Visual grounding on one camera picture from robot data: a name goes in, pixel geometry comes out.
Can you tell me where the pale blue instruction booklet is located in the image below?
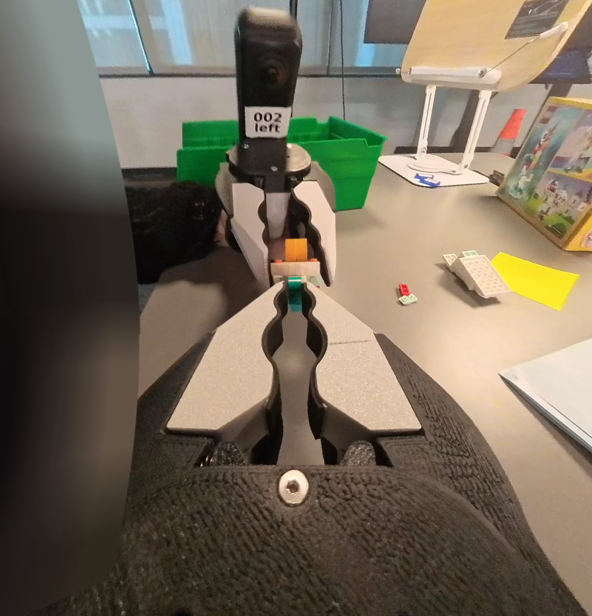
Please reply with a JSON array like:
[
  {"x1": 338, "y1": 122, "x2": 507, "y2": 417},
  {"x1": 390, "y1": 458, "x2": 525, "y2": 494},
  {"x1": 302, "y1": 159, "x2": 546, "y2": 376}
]
[{"x1": 499, "y1": 334, "x2": 592, "y2": 464}]

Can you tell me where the green plastic bin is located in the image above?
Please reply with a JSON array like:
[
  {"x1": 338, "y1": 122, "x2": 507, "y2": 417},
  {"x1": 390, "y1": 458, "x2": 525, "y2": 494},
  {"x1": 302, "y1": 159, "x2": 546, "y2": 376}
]
[{"x1": 177, "y1": 115, "x2": 388, "y2": 212}]

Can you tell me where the dark monitor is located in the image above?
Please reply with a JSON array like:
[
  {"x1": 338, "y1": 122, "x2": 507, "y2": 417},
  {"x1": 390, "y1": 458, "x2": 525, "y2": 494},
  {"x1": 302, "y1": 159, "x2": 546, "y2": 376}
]
[{"x1": 363, "y1": 0, "x2": 428, "y2": 45}]

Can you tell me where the glass window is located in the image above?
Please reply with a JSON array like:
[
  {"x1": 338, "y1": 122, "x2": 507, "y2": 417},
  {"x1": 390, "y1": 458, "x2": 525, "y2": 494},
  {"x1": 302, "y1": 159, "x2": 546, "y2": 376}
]
[{"x1": 77, "y1": 0, "x2": 374, "y2": 78}]

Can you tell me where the orange traffic cone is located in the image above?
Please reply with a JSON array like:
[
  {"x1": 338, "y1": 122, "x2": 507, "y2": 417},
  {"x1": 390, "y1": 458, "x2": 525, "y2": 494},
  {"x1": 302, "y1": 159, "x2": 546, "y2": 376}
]
[{"x1": 493, "y1": 108, "x2": 528, "y2": 156}]

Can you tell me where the yellow paper sheet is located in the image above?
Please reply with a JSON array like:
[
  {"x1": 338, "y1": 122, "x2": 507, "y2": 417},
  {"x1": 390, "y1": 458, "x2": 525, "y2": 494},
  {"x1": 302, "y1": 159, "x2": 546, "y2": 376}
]
[{"x1": 491, "y1": 252, "x2": 581, "y2": 311}]

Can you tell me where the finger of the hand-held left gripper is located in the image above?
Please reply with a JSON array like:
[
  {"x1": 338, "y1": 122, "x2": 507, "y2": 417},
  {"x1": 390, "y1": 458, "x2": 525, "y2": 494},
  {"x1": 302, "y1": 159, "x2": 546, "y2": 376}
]
[
  {"x1": 229, "y1": 183, "x2": 273, "y2": 289},
  {"x1": 290, "y1": 179, "x2": 337, "y2": 288}
]

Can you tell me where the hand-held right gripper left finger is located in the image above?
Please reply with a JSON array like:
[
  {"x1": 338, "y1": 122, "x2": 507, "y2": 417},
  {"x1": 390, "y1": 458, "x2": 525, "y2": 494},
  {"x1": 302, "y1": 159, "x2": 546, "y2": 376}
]
[{"x1": 166, "y1": 282, "x2": 284, "y2": 464}]

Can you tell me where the black hanging cable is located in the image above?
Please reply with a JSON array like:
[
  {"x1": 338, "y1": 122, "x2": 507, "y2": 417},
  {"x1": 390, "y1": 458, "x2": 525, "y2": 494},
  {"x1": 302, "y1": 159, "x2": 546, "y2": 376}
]
[{"x1": 338, "y1": 0, "x2": 349, "y2": 122}]

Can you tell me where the white document stand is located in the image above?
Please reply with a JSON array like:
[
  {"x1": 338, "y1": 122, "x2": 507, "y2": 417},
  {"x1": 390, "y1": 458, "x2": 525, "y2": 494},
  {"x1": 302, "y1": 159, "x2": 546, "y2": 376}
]
[{"x1": 378, "y1": 0, "x2": 592, "y2": 188}]

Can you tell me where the white lego roof assembly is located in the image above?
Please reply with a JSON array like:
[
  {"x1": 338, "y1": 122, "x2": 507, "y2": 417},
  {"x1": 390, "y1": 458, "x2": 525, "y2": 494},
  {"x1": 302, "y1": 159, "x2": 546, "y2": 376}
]
[{"x1": 442, "y1": 250, "x2": 511, "y2": 297}]

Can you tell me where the white and orange lego assembly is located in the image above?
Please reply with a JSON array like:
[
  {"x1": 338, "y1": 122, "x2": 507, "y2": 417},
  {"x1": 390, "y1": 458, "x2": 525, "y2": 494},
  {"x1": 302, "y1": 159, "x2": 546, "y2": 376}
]
[{"x1": 268, "y1": 237, "x2": 322, "y2": 289}]

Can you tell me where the lego set box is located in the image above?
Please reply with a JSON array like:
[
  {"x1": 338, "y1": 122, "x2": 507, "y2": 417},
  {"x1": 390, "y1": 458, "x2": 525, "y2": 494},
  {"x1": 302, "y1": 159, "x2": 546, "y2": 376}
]
[{"x1": 496, "y1": 96, "x2": 592, "y2": 252}]

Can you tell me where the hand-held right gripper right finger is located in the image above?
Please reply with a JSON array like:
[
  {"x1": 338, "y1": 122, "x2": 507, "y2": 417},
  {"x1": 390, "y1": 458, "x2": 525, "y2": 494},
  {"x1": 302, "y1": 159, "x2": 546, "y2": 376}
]
[{"x1": 302, "y1": 283, "x2": 422, "y2": 464}]

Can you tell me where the person's left forearm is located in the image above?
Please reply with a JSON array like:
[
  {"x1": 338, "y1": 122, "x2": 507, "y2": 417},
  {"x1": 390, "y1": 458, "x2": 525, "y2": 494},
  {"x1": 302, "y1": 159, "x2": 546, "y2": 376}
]
[{"x1": 125, "y1": 180, "x2": 225, "y2": 285}]

